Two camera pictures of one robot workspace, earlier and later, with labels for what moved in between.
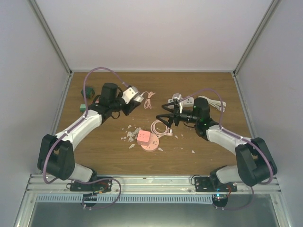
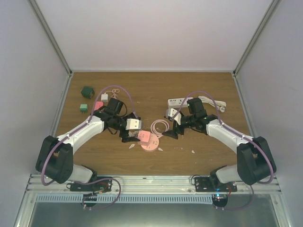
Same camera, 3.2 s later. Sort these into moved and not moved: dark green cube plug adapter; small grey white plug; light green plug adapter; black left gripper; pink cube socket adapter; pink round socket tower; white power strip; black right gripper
Moved: black left gripper; black right gripper; small grey white plug
Not moved: pink cube socket adapter; pink round socket tower; dark green cube plug adapter; white power strip; light green plug adapter
